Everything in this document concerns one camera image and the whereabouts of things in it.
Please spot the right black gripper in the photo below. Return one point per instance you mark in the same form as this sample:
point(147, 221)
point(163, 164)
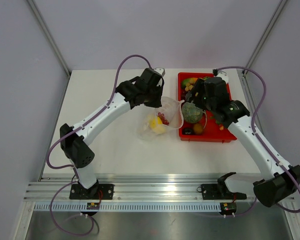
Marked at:
point(199, 87)

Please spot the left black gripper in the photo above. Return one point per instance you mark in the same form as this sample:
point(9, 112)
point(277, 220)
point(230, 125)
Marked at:
point(157, 103)

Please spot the dark red grape bunch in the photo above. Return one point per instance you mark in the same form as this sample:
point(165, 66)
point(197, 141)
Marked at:
point(185, 95)

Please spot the clear zip top bag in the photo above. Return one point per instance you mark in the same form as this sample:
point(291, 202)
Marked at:
point(171, 108)

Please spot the pink red grape bunch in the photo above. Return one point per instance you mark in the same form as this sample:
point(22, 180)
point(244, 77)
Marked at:
point(163, 119)

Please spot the yellow mango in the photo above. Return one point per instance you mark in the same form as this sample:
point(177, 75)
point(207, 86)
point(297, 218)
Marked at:
point(157, 126)

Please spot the small orange fruit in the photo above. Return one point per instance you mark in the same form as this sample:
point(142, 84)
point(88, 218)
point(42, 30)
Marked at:
point(198, 129)

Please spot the black dark fruit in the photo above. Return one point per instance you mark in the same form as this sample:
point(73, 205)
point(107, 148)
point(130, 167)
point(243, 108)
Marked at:
point(188, 131)

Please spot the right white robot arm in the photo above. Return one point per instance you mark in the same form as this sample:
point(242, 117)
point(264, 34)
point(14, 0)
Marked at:
point(280, 179)

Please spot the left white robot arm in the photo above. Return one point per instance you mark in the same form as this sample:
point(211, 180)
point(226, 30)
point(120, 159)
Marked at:
point(76, 139)

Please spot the tan longan bunch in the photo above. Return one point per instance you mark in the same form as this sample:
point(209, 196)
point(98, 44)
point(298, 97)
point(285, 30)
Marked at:
point(188, 87)

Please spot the green netted melon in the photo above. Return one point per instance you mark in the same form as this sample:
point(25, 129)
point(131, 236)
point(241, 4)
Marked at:
point(191, 113)

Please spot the red plastic tray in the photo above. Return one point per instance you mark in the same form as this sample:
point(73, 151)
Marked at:
point(211, 132)

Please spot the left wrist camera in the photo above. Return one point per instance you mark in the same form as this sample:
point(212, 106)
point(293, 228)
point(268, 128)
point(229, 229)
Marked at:
point(160, 71)

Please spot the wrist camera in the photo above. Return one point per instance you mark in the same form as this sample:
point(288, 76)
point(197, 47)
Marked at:
point(160, 71)
point(221, 74)

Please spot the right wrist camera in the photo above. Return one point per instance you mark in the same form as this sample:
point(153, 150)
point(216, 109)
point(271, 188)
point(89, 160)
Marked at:
point(221, 74)

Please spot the aluminium rail beam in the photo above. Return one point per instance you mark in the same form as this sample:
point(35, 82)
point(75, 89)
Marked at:
point(130, 188)

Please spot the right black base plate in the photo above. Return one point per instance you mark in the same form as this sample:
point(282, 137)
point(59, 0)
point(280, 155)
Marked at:
point(216, 191)

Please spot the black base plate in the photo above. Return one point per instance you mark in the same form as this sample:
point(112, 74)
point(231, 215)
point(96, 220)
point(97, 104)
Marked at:
point(98, 191)
point(216, 191)

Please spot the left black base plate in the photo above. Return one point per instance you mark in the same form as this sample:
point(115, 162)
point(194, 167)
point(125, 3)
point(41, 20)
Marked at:
point(98, 191)

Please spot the right aluminium frame post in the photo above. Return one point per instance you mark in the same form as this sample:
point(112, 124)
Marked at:
point(280, 8)

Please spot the aluminium frame post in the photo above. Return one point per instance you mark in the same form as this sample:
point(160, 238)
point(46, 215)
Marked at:
point(280, 8)
point(48, 36)

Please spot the left aluminium frame post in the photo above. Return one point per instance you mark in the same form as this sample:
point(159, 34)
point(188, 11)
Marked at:
point(48, 36)

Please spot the white slotted cable duct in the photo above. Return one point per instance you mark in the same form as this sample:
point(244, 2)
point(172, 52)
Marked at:
point(208, 207)

